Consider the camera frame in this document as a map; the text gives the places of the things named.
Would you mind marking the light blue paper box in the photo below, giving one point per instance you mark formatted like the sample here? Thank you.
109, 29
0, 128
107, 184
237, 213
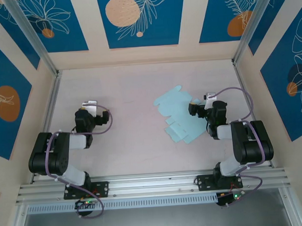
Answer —
175, 104

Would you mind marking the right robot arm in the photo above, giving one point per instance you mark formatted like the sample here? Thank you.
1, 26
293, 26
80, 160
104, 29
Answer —
252, 148

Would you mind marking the grey metal sheet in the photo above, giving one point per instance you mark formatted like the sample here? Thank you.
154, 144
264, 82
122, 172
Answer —
155, 221

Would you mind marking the aluminium frame profile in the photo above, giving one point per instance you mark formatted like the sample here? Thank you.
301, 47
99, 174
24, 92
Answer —
294, 209
14, 221

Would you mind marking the aluminium corner post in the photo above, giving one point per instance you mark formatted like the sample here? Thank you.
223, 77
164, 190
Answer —
252, 21
32, 33

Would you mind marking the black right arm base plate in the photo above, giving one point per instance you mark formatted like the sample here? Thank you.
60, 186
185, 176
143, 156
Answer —
204, 182

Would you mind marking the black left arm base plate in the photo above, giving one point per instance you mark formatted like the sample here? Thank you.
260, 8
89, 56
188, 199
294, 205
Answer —
101, 189

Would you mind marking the long aluminium mounting rail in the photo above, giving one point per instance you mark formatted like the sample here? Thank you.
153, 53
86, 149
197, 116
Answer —
154, 185

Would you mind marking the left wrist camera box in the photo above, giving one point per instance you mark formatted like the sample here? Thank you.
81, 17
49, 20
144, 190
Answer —
90, 108

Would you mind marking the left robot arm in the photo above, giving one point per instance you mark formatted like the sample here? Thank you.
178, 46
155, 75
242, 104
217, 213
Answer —
55, 157

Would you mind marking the small circuit board green LED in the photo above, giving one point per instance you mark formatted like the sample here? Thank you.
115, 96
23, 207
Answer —
231, 197
86, 204

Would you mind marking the aluminium table edge rail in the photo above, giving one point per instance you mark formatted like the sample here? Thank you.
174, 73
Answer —
248, 101
52, 97

